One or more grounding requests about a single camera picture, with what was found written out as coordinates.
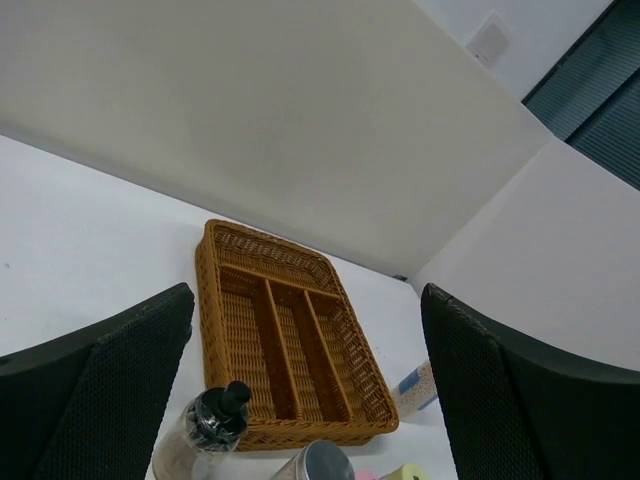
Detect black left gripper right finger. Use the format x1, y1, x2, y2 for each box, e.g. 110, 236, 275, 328
421, 283, 639, 479

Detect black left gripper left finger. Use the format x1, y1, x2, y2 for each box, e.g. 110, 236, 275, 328
1, 283, 195, 479

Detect silver-capped white spice bottle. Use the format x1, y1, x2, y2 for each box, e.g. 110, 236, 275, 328
391, 360, 438, 421

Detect yellow-capped spice bottle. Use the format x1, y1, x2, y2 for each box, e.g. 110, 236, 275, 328
380, 463, 429, 480

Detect black-capped brown spice bottle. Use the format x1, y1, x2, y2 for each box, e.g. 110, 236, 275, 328
152, 381, 252, 480

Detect silver-capped blue-label bottle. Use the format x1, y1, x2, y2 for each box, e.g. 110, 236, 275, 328
270, 440, 355, 480

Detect brown wicker divided tray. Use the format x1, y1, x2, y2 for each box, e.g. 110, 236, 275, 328
195, 220, 399, 452

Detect dark window blinds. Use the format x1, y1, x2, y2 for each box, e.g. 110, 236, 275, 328
524, 0, 639, 188

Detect white wall panel box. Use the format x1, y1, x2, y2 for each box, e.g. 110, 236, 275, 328
465, 11, 510, 68

